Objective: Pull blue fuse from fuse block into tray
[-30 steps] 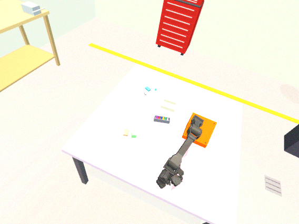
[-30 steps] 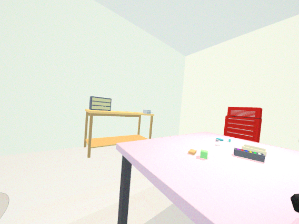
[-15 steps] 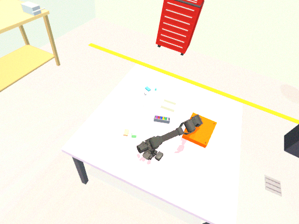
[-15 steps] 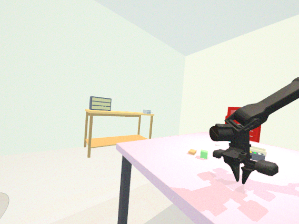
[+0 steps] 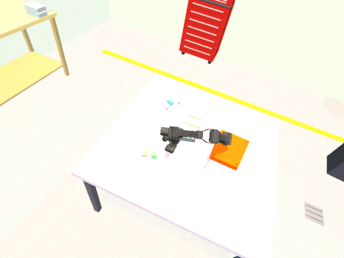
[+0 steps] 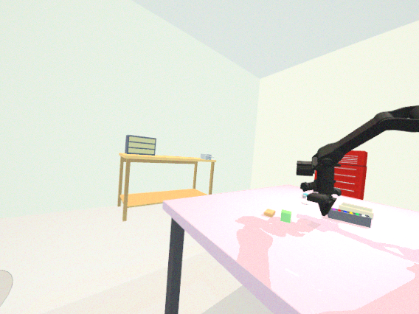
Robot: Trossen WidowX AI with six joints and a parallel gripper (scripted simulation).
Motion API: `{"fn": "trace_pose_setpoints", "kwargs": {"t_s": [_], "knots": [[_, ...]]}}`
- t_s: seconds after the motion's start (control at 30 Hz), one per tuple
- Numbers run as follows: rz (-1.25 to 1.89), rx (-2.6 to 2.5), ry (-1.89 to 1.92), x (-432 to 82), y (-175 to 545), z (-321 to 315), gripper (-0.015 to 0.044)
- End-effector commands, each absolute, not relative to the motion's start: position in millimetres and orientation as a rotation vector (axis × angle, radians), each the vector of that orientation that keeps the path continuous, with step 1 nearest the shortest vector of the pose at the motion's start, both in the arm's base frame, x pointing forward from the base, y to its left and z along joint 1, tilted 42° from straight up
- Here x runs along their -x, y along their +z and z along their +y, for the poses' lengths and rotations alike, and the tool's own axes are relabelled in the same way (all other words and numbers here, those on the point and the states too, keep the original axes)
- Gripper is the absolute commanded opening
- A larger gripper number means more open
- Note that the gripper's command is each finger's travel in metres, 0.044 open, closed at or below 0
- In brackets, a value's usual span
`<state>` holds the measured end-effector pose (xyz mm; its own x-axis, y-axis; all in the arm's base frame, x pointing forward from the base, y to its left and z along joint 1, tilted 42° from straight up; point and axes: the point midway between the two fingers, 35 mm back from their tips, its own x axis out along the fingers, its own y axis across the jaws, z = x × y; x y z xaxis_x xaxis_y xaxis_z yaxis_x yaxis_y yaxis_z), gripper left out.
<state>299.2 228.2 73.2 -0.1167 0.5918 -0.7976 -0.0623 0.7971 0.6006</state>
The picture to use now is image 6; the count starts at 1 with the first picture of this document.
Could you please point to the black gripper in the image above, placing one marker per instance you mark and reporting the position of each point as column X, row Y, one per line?
column 323, row 196

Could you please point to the light green cube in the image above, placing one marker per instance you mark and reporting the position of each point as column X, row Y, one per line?
column 285, row 216

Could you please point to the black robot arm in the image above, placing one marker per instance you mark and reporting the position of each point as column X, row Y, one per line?
column 327, row 157

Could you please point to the small orange block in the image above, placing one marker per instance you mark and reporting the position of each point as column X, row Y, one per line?
column 269, row 212

